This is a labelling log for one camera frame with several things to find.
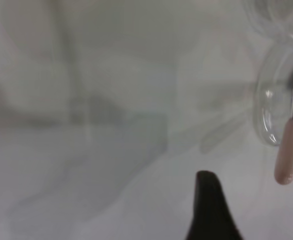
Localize clear glass cup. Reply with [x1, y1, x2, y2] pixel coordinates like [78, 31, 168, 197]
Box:
[243, 0, 293, 44]

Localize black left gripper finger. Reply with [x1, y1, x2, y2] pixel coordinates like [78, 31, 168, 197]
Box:
[183, 170, 245, 240]

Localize clear glass lid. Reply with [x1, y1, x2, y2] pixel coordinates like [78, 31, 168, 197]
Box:
[252, 36, 293, 147]

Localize pink handled metal spoon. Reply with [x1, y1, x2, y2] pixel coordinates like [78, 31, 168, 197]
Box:
[273, 63, 293, 186]

